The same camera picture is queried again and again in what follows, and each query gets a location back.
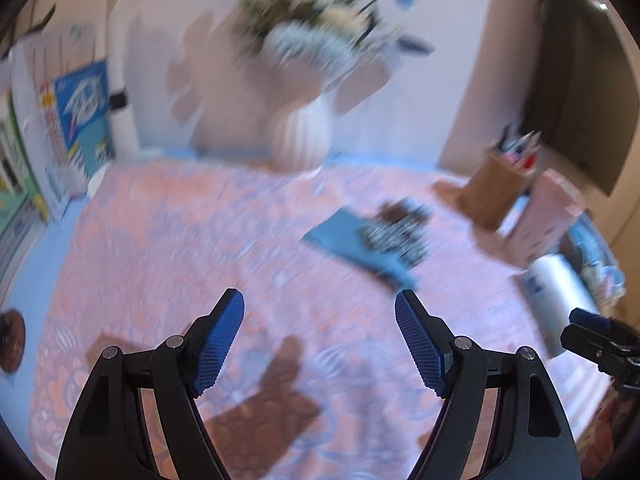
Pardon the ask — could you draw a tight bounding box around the brown pen holder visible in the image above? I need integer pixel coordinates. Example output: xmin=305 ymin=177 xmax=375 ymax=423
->
xmin=459 ymin=152 xmax=531 ymax=231

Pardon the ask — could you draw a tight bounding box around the black and white patterned cloth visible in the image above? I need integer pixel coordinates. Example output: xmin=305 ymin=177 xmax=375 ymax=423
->
xmin=357 ymin=199 xmax=433 ymax=267

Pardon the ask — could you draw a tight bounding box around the black flat television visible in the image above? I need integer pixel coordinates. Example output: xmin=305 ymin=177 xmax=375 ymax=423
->
xmin=520 ymin=0 xmax=640 ymax=198

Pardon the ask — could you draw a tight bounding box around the brown round object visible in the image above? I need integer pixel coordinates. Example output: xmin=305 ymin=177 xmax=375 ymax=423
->
xmin=0 ymin=310 xmax=27 ymax=375

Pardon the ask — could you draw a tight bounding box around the green printed box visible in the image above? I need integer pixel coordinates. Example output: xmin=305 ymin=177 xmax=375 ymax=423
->
xmin=0 ymin=92 xmax=48 ymax=281

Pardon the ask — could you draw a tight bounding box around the blue and white flower bouquet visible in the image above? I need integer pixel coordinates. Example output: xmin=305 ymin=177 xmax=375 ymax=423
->
xmin=222 ymin=0 xmax=436 ymax=68

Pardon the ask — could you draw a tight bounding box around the white printed box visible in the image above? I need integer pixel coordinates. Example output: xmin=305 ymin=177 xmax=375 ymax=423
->
xmin=10 ymin=22 xmax=108 ymax=221

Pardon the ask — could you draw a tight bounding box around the pink storage box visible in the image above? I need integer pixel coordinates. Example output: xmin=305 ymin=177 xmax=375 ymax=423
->
xmin=510 ymin=169 xmax=588 ymax=268

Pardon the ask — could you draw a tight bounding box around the pink patterned tablecloth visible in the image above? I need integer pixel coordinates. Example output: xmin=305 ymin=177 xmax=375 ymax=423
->
xmin=27 ymin=157 xmax=621 ymax=480

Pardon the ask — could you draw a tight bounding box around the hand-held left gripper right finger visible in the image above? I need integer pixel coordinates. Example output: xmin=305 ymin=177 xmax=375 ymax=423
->
xmin=394 ymin=289 xmax=583 ymax=480

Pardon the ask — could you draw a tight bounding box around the bunch of pens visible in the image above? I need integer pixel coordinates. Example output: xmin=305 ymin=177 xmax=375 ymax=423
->
xmin=492 ymin=127 xmax=543 ymax=173

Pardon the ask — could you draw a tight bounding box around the white pole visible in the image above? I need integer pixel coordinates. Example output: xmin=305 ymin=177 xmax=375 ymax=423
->
xmin=107 ymin=0 xmax=138 ymax=153

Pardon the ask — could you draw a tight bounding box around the blue printed box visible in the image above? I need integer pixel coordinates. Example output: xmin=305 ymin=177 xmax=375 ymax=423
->
xmin=40 ymin=60 xmax=116 ymax=186

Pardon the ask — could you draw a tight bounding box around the white ribbed vase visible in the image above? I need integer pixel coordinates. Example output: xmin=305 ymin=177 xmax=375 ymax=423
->
xmin=272 ymin=92 xmax=335 ymax=173

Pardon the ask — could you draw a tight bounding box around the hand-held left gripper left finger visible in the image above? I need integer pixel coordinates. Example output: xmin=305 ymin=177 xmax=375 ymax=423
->
xmin=55 ymin=288 xmax=246 ymax=480

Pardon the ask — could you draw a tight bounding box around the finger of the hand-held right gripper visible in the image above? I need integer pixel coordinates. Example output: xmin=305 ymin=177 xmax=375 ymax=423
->
xmin=560 ymin=307 xmax=613 ymax=361

